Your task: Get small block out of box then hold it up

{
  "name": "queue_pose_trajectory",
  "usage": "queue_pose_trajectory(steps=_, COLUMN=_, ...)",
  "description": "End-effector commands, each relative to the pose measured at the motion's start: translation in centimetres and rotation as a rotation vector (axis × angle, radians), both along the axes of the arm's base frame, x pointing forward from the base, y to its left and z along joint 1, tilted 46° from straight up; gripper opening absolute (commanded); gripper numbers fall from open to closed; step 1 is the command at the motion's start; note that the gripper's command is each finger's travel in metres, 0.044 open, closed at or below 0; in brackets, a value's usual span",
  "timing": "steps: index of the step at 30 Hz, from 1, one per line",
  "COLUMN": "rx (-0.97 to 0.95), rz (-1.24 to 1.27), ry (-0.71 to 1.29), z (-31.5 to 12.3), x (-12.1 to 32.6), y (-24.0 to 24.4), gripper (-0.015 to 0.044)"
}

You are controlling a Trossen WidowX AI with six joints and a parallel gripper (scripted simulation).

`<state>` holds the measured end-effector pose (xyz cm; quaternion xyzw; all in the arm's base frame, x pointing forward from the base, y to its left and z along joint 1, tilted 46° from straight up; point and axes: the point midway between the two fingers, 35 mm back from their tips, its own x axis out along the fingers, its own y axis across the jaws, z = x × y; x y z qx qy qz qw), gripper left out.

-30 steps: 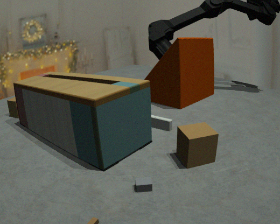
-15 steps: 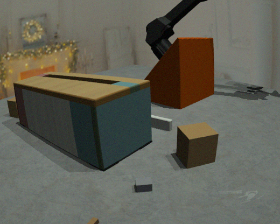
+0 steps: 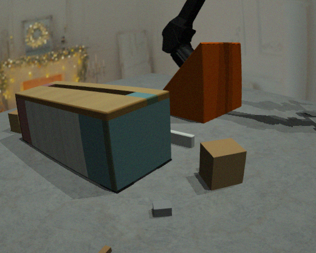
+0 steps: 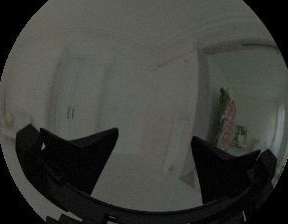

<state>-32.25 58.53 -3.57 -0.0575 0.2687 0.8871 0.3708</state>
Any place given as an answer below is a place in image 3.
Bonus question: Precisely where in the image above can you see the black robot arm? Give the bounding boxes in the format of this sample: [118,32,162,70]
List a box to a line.
[162,0,205,68]

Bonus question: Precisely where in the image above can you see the thin tan stick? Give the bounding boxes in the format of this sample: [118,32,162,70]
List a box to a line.
[98,245,112,253]

